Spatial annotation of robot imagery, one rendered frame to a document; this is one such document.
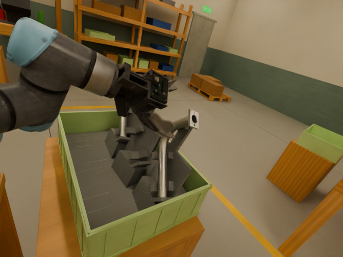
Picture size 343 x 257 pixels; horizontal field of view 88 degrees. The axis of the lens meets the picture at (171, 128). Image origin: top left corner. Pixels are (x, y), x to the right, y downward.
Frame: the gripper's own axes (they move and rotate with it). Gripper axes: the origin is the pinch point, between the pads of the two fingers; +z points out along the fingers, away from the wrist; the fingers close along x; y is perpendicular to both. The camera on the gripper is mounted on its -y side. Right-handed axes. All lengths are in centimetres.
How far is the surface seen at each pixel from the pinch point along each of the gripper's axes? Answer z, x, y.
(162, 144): 6.2, -6.0, -12.1
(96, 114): -4, 14, -54
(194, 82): 337, 305, -286
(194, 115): 7.5, 1.5, 0.8
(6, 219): -26, -33, -55
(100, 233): -11.0, -30.9, -11.3
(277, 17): 483, 517, -67
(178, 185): 10.9, -19.0, -8.5
